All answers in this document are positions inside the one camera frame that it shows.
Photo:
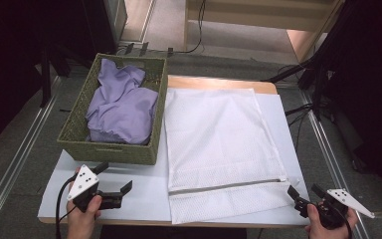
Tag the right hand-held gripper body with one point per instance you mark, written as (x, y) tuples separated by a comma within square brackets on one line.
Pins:
[(336, 207)]

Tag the person's dark clothing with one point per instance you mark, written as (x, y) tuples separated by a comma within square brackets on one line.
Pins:
[(172, 233)]

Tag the black metal stand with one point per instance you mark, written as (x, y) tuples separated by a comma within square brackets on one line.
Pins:
[(46, 69), (315, 76)]

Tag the lilac shirt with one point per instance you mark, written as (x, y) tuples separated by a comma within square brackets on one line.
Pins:
[(122, 106)]

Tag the dark cabinet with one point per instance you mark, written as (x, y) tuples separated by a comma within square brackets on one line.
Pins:
[(109, 23)]

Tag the light wooden shelf unit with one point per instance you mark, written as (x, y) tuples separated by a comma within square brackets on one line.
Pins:
[(245, 16)]

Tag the white table sheet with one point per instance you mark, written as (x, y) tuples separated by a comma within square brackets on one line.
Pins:
[(139, 195)]

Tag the green woven basket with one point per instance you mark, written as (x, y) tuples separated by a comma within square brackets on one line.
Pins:
[(79, 132)]

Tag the metal floor rail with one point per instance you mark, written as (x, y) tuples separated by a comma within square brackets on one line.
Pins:
[(16, 159), (331, 156)]

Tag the white mesh laundry bag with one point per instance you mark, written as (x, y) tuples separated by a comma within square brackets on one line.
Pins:
[(219, 146)]

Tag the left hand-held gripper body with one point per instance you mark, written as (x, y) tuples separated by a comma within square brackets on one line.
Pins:
[(83, 182)]

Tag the person's right hand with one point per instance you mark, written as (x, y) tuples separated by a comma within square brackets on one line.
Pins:
[(325, 230)]

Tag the person's left hand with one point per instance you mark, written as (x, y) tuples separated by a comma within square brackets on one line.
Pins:
[(81, 220)]

